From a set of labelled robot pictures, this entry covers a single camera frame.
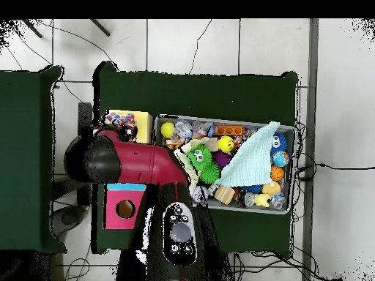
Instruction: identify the colourful patterned cloth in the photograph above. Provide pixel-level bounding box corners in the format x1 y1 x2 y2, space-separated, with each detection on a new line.
104 112 137 128

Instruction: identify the silver mesh bin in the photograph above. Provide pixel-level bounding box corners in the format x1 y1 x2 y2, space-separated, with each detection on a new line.
152 114 296 215

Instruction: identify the wooden three-hole box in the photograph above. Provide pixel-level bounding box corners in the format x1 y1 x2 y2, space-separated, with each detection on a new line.
103 109 153 231

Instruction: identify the green spiky toy with eyes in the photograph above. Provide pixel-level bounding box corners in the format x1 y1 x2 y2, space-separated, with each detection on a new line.
187 143 220 184

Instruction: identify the crushed clear plastic bottle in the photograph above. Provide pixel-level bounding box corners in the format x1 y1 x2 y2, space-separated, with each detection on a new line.
191 120 216 138

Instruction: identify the plain yellow ball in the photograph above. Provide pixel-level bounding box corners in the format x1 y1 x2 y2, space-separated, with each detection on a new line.
160 121 176 139

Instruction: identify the yellow smiley ball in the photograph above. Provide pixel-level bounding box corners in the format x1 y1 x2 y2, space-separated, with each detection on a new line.
217 135 235 154

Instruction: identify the striped wooden block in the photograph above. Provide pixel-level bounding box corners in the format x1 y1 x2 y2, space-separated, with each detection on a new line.
214 184 236 205

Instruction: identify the dark green table cloth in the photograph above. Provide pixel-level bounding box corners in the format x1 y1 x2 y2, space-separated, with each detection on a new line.
92 61 300 255
0 65 67 254

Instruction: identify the mint knitted cloth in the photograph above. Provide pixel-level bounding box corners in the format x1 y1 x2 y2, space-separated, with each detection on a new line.
215 121 281 188

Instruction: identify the small orange basketball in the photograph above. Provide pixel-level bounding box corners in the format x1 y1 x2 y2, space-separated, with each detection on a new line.
270 165 286 182

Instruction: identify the globe print ball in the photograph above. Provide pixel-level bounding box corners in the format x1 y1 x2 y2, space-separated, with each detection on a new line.
272 151 290 168

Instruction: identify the black upright panel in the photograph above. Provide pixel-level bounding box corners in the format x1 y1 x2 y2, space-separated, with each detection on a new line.
76 102 94 206

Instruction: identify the grey rounded floor object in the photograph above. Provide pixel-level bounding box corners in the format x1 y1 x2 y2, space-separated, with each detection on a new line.
51 204 86 239

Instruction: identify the dark metal leg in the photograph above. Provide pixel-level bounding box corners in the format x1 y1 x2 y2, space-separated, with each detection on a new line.
21 18 43 39
89 18 111 37

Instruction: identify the thick black floor cable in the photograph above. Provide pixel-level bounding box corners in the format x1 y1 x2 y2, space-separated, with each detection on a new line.
295 162 375 182

